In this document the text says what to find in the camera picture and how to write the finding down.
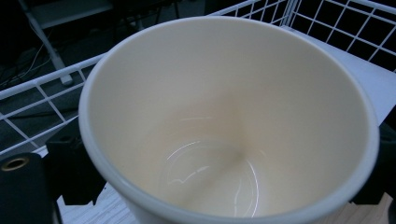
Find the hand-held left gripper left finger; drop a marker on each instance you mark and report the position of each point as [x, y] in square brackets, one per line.
[74, 174]

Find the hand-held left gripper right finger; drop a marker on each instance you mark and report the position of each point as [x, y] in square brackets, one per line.
[381, 161]

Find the white cup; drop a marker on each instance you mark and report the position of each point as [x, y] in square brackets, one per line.
[224, 124]

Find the white desk frame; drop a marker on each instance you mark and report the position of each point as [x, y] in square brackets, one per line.
[49, 46]

